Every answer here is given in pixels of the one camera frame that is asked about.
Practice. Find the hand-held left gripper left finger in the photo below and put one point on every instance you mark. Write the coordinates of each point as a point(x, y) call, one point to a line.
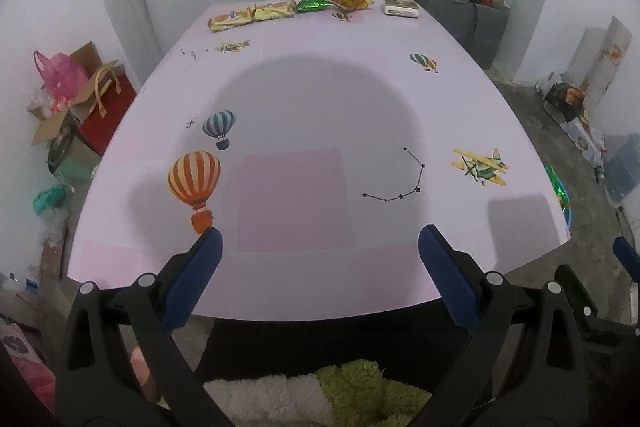
point(192, 277)

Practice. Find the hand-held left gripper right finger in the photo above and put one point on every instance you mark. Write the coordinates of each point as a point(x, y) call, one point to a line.
point(450, 277)

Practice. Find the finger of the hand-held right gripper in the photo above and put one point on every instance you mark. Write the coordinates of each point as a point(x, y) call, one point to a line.
point(627, 259)
point(615, 327)

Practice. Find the green snack bag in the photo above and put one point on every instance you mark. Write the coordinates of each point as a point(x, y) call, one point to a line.
point(557, 187)

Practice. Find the large water jug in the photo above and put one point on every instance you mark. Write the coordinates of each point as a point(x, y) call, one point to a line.
point(625, 167)

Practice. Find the white printed carton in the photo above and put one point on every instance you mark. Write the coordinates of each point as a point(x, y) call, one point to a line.
point(585, 139)

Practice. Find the black trousers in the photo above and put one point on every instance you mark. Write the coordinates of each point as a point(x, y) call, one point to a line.
point(325, 337)

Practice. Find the green white fluffy garment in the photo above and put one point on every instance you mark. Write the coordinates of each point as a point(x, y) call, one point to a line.
point(350, 397)

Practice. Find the mint green box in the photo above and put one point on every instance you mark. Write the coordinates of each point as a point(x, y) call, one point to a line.
point(75, 167)

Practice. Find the teal plastic bag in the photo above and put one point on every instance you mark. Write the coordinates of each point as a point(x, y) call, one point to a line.
point(50, 199)

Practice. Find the dark printed box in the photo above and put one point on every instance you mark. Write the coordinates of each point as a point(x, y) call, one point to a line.
point(565, 99)

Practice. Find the red gift bag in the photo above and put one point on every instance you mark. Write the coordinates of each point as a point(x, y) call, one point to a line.
point(107, 117)

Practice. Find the pink floral cloth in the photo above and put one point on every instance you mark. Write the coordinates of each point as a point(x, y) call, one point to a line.
point(25, 367)

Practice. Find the cardboard box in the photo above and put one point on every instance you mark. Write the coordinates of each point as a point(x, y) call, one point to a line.
point(50, 129)

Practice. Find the white printed folding panel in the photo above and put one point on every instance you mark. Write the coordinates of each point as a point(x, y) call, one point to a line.
point(610, 52)

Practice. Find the pink plastic bag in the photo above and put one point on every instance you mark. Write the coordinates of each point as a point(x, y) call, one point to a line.
point(60, 74)

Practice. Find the grey cabinet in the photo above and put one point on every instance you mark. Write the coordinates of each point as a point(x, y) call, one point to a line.
point(487, 32)

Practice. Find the yellow snack packet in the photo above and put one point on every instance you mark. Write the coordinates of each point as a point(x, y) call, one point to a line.
point(274, 10)
point(230, 19)

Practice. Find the small gold white box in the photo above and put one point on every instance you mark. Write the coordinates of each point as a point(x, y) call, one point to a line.
point(401, 8)

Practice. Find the small orange snack packet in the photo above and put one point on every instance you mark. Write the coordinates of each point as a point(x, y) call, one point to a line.
point(352, 2)

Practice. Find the green foil packet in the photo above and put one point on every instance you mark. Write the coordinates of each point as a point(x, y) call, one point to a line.
point(315, 5)

